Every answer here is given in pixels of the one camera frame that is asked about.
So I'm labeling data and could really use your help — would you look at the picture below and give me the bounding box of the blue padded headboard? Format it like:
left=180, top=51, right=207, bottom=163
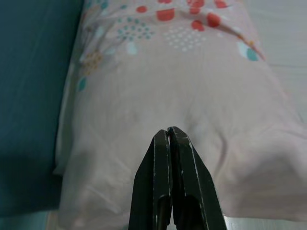
left=0, top=0, right=84, bottom=213

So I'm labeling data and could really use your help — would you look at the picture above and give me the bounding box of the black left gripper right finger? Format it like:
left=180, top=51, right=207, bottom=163
left=167, top=126, right=227, bottom=230

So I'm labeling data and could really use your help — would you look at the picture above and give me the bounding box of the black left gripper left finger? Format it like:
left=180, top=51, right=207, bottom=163
left=128, top=129, right=172, bottom=230

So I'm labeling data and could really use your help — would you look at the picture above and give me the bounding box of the pink patterned pillow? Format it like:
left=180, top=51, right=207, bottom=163
left=52, top=0, right=307, bottom=230

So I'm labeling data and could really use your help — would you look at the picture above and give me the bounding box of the beige sheeted mattress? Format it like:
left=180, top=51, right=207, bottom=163
left=244, top=0, right=307, bottom=125

